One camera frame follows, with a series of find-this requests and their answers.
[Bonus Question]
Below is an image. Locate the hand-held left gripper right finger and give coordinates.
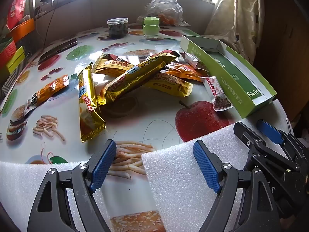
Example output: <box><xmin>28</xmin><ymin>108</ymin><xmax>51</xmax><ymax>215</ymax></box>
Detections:
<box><xmin>193</xmin><ymin>140</ymin><xmax>283</xmax><ymax>232</ymax></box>

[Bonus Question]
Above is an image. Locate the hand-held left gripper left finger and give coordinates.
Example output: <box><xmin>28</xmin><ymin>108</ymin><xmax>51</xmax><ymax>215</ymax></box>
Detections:
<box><xmin>27</xmin><ymin>139</ymin><xmax>117</xmax><ymax>232</ymax></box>

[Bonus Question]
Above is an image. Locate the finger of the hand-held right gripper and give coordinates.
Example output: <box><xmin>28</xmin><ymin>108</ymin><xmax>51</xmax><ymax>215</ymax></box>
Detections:
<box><xmin>256</xmin><ymin>119</ymin><xmax>309</xmax><ymax>167</ymax></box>
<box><xmin>233</xmin><ymin>122</ymin><xmax>302</xmax><ymax>175</ymax></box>

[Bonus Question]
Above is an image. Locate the white nougat candy packet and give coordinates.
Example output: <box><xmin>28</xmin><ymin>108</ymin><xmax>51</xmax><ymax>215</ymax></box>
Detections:
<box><xmin>202</xmin><ymin>76</ymin><xmax>233</xmax><ymax>112</ymax></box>

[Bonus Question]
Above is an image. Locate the long golden snack packet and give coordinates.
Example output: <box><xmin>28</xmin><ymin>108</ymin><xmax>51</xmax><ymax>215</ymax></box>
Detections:
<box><xmin>97</xmin><ymin>53</ymin><xmax>178</xmax><ymax>105</ymax></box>
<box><xmin>78</xmin><ymin>64</ymin><xmax>106</xmax><ymax>143</ymax></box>

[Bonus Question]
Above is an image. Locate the green cardboard box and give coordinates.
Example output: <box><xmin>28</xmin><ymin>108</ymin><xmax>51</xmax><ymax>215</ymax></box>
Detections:
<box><xmin>181</xmin><ymin>35</ymin><xmax>278</xmax><ymax>119</ymax></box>

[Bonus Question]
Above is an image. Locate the orange chips packet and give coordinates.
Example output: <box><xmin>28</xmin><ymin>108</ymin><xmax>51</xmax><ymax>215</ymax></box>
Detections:
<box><xmin>23</xmin><ymin>75</ymin><xmax>70</xmax><ymax>115</ymax></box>
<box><xmin>159</xmin><ymin>63</ymin><xmax>209</xmax><ymax>83</ymax></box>

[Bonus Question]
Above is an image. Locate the yellow peanut candy packet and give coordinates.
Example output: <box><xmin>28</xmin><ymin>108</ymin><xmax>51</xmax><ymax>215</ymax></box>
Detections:
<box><xmin>145</xmin><ymin>76</ymin><xmax>194</xmax><ymax>97</ymax></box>
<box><xmin>92</xmin><ymin>53</ymin><xmax>136</xmax><ymax>76</ymax></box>

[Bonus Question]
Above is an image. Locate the small red snack packet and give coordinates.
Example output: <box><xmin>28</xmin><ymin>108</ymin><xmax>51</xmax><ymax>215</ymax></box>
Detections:
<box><xmin>180</xmin><ymin>51</ymin><xmax>199</xmax><ymax>69</ymax></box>

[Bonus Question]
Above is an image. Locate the white foam sheet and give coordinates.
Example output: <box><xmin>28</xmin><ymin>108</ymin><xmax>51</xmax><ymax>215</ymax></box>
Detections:
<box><xmin>141</xmin><ymin>99</ymin><xmax>294</xmax><ymax>232</ymax></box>
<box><xmin>0</xmin><ymin>161</ymin><xmax>111</xmax><ymax>232</ymax></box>

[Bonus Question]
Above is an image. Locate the dark wooden cabinet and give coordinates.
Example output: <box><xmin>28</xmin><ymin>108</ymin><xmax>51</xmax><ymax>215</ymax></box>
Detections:
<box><xmin>253</xmin><ymin>0</ymin><xmax>309</xmax><ymax>126</ymax></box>

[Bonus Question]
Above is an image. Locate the cream patterned curtain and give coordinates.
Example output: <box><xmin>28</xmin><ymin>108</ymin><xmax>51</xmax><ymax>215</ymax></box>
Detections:
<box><xmin>205</xmin><ymin>0</ymin><xmax>266</xmax><ymax>66</ymax></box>

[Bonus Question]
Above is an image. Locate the dark phone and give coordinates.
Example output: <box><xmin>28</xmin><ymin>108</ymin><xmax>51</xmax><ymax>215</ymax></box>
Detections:
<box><xmin>38</xmin><ymin>38</ymin><xmax>78</xmax><ymax>63</ymax></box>

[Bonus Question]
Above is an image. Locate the black white striped box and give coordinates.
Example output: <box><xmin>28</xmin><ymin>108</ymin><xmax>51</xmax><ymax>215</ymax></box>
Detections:
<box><xmin>1</xmin><ymin>63</ymin><xmax>27</xmax><ymax>97</ymax></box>

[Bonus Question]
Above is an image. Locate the yellow-green box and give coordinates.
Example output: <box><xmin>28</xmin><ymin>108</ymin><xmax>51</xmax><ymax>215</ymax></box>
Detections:
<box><xmin>6</xmin><ymin>46</ymin><xmax>26</xmax><ymax>75</ymax></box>

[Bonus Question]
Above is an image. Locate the dark jar with white lid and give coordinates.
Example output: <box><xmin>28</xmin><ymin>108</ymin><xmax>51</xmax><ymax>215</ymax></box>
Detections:
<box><xmin>107</xmin><ymin>18</ymin><xmax>128</xmax><ymax>38</ymax></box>

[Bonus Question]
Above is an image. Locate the green jar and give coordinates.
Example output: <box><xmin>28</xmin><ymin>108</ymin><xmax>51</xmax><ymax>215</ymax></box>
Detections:
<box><xmin>142</xmin><ymin>17</ymin><xmax>160</xmax><ymax>38</ymax></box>

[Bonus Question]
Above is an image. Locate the low red box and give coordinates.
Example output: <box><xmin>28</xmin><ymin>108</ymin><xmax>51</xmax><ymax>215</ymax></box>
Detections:
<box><xmin>0</xmin><ymin>40</ymin><xmax>16</xmax><ymax>68</ymax></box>

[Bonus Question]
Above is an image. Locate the clear plastic bag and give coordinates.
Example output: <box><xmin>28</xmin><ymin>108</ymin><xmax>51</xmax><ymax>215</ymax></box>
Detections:
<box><xmin>136</xmin><ymin>0</ymin><xmax>191</xmax><ymax>27</ymax></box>

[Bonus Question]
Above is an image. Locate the orange box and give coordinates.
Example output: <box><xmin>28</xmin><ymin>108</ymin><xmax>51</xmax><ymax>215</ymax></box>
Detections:
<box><xmin>10</xmin><ymin>18</ymin><xmax>36</xmax><ymax>41</ymax></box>

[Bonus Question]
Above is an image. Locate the tall red box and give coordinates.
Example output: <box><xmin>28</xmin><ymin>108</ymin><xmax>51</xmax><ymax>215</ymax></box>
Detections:
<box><xmin>7</xmin><ymin>0</ymin><xmax>31</xmax><ymax>29</ymax></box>

